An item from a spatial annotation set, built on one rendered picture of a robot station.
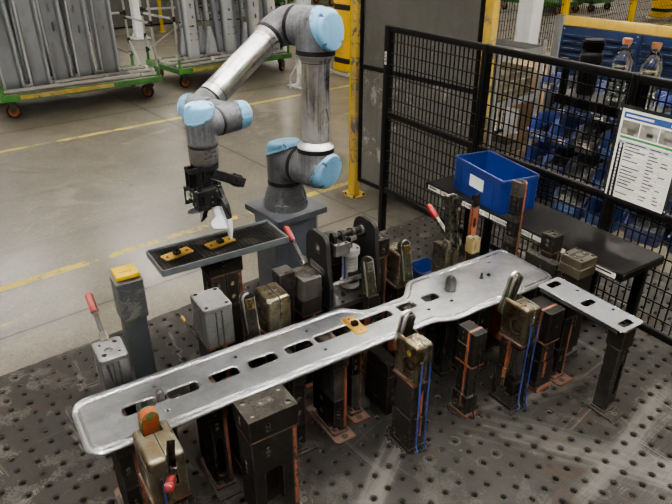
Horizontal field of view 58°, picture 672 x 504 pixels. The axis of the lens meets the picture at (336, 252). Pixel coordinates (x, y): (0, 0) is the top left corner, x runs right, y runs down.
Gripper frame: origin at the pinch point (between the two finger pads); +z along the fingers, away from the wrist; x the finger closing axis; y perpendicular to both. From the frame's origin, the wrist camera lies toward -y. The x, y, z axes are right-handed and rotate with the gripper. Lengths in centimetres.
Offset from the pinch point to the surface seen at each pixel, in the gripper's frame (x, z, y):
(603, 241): 61, 17, -107
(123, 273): -1.9, 4.2, 27.4
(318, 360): 42.6, 20.2, 0.4
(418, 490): 69, 51, -10
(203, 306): 18.1, 9.2, 16.7
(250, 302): 21.1, 11.6, 5.0
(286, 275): 17.2, 11.0, -9.9
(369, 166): -184, 90, -244
